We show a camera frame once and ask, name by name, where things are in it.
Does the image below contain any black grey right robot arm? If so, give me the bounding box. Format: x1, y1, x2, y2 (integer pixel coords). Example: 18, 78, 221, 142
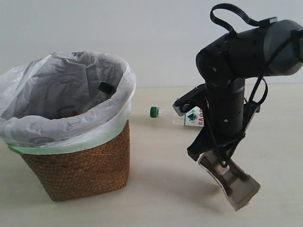
181, 18, 303, 166

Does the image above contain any clear bottle red label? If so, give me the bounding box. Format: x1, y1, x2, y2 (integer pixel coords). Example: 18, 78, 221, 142
57, 81, 115, 119

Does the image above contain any woven wicker waste basket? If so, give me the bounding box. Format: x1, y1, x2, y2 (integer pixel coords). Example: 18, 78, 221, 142
21, 122, 130, 201

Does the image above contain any clear bottle green label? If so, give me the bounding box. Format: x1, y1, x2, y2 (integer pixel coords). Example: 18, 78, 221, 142
149, 106, 205, 128

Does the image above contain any brown pulp cardboard tray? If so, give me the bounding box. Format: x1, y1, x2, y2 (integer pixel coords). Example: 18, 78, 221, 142
198, 151, 260, 211

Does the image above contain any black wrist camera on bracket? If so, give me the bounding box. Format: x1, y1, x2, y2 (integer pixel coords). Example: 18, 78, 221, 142
172, 84, 206, 116

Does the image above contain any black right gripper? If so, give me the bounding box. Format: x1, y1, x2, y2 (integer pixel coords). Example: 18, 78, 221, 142
187, 79, 245, 163

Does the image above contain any white green plastic bin liner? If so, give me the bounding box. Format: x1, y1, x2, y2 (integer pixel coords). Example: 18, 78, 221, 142
0, 52, 136, 155

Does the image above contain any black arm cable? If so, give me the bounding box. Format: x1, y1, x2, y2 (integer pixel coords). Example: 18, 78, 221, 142
203, 3, 303, 166

